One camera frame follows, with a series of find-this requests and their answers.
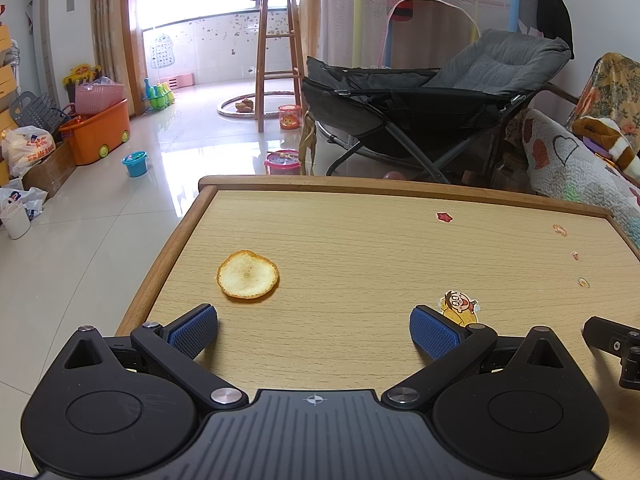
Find orange storage bin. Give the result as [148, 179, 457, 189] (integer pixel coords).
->
[59, 99, 132, 166]

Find white standing air conditioner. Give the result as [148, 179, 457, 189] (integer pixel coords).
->
[26, 0, 97, 111]

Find beige curtain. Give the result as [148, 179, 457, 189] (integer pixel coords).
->
[298, 0, 322, 78]
[90, 0, 147, 120]

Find green toy bowling pins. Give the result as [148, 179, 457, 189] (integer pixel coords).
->
[143, 78, 176, 110]

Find brown white plush toy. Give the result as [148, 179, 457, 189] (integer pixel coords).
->
[571, 116, 640, 182]

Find glass jar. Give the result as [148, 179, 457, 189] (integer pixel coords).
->
[492, 152, 529, 194]

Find white red plastic bag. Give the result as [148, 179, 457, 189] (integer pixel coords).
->
[1, 126, 57, 177]

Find yellow plastic toy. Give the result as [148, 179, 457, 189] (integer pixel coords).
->
[62, 63, 104, 97]

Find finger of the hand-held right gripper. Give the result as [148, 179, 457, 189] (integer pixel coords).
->
[582, 316, 640, 391]

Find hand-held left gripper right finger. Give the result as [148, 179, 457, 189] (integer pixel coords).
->
[381, 305, 581, 408]

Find cardboard box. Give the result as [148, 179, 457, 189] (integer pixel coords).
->
[22, 139, 77, 199]

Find yellow cartoon sticker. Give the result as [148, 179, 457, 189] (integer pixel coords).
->
[439, 290, 482, 327]

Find wooden bar stool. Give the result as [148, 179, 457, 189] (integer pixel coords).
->
[254, 0, 307, 133]

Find white hula hoop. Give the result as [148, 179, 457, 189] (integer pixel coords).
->
[216, 91, 302, 122]

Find white blue plastic bag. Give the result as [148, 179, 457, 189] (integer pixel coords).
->
[0, 187, 49, 222]

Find white bucket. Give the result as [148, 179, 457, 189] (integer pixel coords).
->
[0, 196, 32, 240]

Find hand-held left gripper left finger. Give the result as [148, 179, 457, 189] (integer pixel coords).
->
[62, 304, 249, 408]

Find grey folding recliner chair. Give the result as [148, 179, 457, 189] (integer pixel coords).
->
[300, 27, 573, 185]

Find alphabet wall chart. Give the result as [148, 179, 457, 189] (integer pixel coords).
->
[149, 33, 177, 69]

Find blue toy bucket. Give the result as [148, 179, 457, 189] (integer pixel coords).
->
[122, 151, 150, 178]

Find heart pattern quilt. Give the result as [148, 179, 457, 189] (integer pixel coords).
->
[521, 108, 640, 251]

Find grey plastic basket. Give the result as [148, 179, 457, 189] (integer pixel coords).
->
[9, 91, 72, 135]

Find pink plastic basket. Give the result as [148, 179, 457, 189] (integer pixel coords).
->
[75, 82, 125, 116]

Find black hanging garment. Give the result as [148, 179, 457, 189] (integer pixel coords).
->
[536, 0, 575, 60]

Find dried orange peel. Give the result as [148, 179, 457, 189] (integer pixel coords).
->
[216, 250, 281, 302]

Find red toy bucket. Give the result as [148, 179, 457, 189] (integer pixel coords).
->
[278, 104, 302, 131]

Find pink toy drum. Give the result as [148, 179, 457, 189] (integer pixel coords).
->
[264, 149, 301, 176]

